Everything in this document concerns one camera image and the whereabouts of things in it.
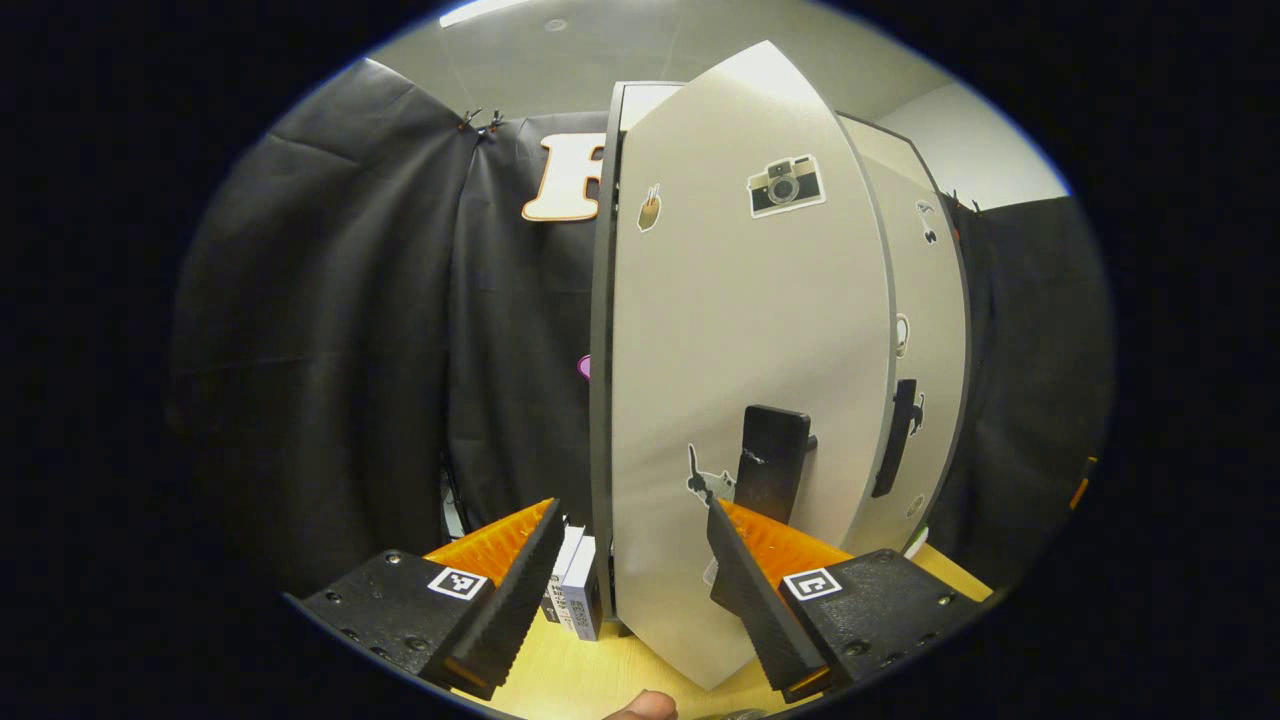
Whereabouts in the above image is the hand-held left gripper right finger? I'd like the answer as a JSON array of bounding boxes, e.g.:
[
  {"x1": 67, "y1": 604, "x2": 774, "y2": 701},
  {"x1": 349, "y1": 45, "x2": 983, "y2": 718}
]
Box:
[{"x1": 705, "y1": 497, "x2": 986, "y2": 704}]

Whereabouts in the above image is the white cabinet door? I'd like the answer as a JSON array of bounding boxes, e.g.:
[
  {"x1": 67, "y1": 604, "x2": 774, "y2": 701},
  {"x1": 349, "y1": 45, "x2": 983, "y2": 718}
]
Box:
[
  {"x1": 835, "y1": 113, "x2": 971, "y2": 556},
  {"x1": 605, "y1": 40, "x2": 896, "y2": 691}
]

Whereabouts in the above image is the black backdrop cloth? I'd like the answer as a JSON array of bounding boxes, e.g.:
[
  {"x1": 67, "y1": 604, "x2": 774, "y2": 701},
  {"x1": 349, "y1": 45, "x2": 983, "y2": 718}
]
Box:
[
  {"x1": 940, "y1": 195, "x2": 1116, "y2": 591},
  {"x1": 170, "y1": 58, "x2": 611, "y2": 601}
]

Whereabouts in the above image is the black door handle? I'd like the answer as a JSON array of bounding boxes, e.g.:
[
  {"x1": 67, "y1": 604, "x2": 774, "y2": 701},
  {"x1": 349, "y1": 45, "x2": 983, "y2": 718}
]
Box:
[
  {"x1": 733, "y1": 404, "x2": 819, "y2": 526},
  {"x1": 871, "y1": 378, "x2": 923, "y2": 499}
]

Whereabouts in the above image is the white cabinet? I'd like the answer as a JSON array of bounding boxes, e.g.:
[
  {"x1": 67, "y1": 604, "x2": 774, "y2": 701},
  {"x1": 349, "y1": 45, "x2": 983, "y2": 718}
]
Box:
[{"x1": 588, "y1": 78, "x2": 971, "y2": 641}]

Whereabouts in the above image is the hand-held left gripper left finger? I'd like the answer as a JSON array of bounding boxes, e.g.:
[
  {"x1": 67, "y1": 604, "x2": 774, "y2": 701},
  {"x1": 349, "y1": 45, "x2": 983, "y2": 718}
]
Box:
[{"x1": 300, "y1": 497, "x2": 567, "y2": 701}]

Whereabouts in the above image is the small white box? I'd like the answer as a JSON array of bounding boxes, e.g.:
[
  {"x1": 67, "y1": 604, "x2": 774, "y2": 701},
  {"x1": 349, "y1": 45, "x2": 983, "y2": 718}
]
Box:
[
  {"x1": 540, "y1": 522, "x2": 586, "y2": 626},
  {"x1": 562, "y1": 535, "x2": 601, "y2": 642}
]

